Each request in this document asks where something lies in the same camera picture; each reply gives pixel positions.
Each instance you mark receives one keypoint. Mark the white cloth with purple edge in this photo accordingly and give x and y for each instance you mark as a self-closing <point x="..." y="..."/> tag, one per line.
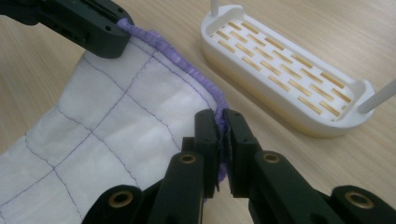
<point x="102" y="124"/>

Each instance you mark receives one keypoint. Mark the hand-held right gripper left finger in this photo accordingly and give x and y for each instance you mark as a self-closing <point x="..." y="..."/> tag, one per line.
<point x="204" y="140"/>

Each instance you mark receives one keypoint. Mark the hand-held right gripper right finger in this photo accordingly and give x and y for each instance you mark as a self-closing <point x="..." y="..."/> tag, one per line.
<point x="239" y="143"/>

